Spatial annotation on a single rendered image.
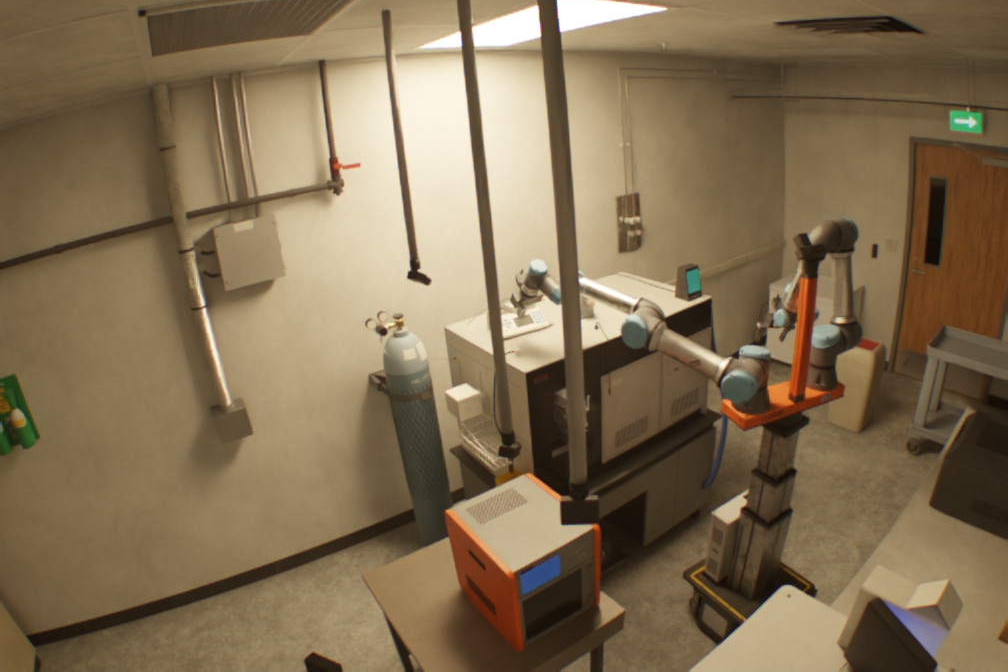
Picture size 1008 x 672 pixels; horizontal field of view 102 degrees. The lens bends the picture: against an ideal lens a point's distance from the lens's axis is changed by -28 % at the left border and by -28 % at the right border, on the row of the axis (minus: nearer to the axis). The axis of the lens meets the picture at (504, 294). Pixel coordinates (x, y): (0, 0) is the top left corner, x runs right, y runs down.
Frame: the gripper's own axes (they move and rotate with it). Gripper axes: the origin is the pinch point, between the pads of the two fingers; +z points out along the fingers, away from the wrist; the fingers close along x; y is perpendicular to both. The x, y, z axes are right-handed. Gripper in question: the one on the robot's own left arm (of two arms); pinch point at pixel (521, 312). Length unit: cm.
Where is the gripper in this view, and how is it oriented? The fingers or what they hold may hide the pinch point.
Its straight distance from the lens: 246.3
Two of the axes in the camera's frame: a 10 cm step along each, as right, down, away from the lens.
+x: 8.8, -2.2, 4.2
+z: -2.0, 6.2, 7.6
